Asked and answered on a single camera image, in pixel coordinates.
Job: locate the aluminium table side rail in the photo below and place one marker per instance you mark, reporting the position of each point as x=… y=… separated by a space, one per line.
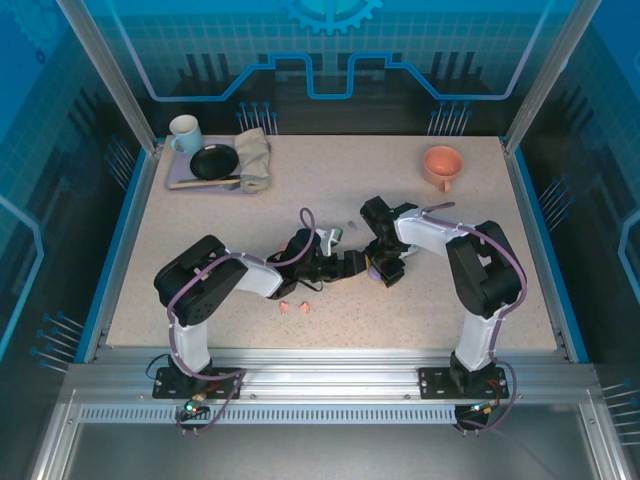
x=529 y=225
x=126 y=250

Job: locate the aluminium front rail beam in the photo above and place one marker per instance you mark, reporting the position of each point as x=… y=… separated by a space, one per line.
x=325 y=370

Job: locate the lavender earbud charging case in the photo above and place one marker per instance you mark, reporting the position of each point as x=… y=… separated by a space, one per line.
x=374 y=274

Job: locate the small green-lit adapter board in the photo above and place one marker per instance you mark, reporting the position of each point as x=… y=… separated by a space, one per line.
x=482 y=409
x=192 y=407

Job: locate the light blue mug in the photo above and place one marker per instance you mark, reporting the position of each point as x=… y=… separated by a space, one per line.
x=192 y=142

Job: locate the small orange earbud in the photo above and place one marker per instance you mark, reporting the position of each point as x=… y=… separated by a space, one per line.
x=284 y=307
x=305 y=308

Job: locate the grey folded cloth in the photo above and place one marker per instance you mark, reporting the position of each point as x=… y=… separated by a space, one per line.
x=252 y=155

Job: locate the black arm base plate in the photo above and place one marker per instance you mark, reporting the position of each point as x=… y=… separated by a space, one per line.
x=162 y=387
x=432 y=382

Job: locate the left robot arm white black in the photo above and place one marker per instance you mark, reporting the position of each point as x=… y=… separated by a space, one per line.
x=260 y=277

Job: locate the orange cup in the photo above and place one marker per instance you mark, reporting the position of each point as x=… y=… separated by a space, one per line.
x=442 y=174

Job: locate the black round plate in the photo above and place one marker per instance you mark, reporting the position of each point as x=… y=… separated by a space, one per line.
x=215 y=162

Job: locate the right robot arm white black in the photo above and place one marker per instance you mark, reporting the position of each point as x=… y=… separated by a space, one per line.
x=425 y=232

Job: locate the lavender serving tray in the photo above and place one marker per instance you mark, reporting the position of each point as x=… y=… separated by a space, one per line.
x=180 y=165

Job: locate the aluminium frame post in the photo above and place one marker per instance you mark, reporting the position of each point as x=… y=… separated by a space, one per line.
x=542 y=75
x=115 y=75

